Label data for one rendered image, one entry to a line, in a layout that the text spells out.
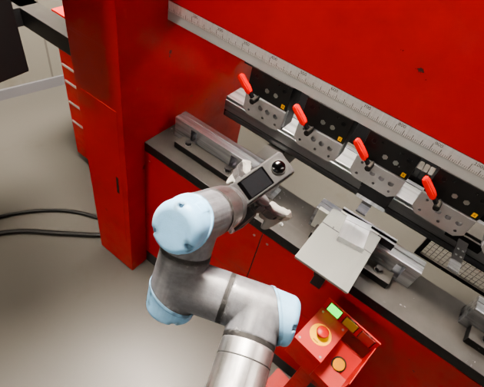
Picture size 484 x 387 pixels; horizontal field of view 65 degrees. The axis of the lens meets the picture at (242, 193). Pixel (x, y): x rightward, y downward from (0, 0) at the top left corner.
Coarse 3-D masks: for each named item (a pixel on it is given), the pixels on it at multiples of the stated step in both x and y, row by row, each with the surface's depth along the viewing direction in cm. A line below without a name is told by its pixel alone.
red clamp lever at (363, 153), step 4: (356, 140) 103; (360, 140) 103; (356, 144) 103; (360, 144) 103; (356, 148) 104; (360, 148) 103; (364, 148) 104; (360, 152) 104; (364, 152) 103; (360, 156) 104; (364, 156) 104; (368, 156) 105; (364, 160) 105; (368, 160) 105; (372, 160) 107; (368, 164) 105; (372, 164) 105; (364, 168) 105; (368, 168) 104
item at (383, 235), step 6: (348, 210) 129; (354, 216) 128; (366, 222) 127; (372, 228) 126; (378, 228) 126; (384, 234) 125; (384, 240) 123; (390, 240) 123; (396, 240) 124; (390, 246) 123
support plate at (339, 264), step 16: (320, 224) 122; (336, 224) 124; (320, 240) 118; (336, 240) 119; (368, 240) 121; (304, 256) 113; (320, 256) 114; (336, 256) 115; (352, 256) 116; (368, 256) 117; (320, 272) 110; (336, 272) 111; (352, 272) 112
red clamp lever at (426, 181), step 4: (428, 176) 98; (424, 180) 97; (428, 180) 97; (424, 184) 97; (428, 184) 97; (432, 184) 98; (428, 188) 97; (432, 188) 97; (428, 192) 98; (432, 192) 98; (428, 196) 99; (432, 196) 98; (436, 200) 99; (440, 200) 100; (436, 204) 99; (440, 204) 99; (436, 208) 99
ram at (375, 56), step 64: (192, 0) 115; (256, 0) 103; (320, 0) 92; (384, 0) 84; (448, 0) 77; (256, 64) 114; (320, 64) 101; (384, 64) 92; (448, 64) 84; (384, 128) 100; (448, 128) 91
